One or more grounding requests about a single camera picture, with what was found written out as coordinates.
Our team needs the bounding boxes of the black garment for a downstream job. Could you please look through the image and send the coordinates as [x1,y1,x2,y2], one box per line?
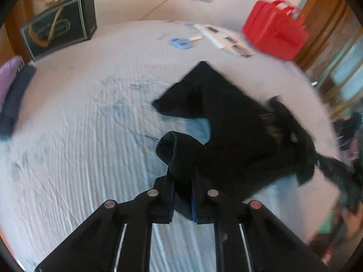
[152,61,362,219]

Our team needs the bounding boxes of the white tablecloth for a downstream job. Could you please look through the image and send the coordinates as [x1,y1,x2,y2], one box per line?
[1,21,340,271]

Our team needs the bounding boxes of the folded navy garment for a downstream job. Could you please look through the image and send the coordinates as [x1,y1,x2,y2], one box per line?
[1,65,36,141]

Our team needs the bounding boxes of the folded purple garment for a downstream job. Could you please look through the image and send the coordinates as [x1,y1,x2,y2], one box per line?
[0,56,24,106]

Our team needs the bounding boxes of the white paper sheet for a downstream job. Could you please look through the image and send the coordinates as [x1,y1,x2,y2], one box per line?
[193,24,255,57]

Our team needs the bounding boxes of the red plastic storage case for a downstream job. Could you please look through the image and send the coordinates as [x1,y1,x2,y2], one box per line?
[242,0,309,61]

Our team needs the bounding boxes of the dark gift bag gold ribbon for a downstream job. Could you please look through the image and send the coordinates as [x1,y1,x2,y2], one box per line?
[21,0,97,61]

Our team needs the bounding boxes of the blue handled scissors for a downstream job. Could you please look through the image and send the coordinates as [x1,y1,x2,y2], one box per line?
[169,35,203,50]

